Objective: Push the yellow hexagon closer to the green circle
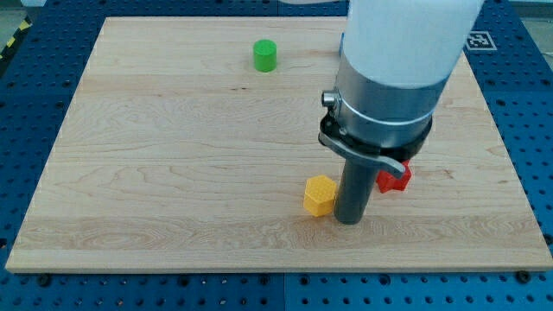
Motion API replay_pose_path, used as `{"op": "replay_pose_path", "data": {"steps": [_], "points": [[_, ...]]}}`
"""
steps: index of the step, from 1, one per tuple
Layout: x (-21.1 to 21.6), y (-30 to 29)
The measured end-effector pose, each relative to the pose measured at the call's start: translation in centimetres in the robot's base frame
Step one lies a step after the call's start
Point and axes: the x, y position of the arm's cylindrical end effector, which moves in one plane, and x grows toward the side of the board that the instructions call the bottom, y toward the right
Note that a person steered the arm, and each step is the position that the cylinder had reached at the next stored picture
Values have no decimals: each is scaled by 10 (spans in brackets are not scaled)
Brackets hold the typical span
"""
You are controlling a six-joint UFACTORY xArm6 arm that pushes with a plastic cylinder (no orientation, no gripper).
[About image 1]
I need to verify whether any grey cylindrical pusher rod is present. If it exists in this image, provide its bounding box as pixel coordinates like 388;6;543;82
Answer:
334;160;378;225

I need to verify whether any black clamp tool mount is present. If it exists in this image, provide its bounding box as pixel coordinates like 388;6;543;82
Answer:
318;112;432;179

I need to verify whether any yellow hexagon block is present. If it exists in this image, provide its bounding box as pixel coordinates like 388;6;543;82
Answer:
303;175;338;217

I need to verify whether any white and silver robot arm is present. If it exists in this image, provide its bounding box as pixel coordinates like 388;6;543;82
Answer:
318;0;484;225

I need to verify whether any red star block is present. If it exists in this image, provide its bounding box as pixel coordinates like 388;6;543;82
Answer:
376;160;412;194

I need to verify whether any green cylinder block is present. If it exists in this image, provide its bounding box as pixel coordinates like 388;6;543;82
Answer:
252;39;277;73

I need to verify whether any light wooden board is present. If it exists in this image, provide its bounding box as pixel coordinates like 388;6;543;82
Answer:
6;17;552;274

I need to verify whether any fiducial marker tag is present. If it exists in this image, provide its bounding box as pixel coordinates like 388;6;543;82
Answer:
466;30;497;51

